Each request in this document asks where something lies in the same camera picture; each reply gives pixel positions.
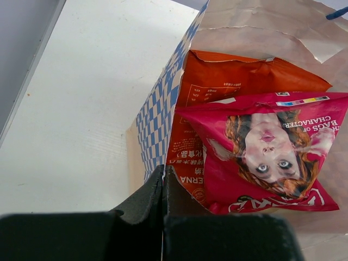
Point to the pink hand cooked chips bag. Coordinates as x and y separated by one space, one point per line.
266 150

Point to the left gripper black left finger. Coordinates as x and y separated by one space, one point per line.
130 231

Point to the blue checkered paper bag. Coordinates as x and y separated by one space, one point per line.
306 33

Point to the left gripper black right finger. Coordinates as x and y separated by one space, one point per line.
191 232

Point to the orange Lerna cassava chips bag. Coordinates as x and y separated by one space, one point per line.
211 76

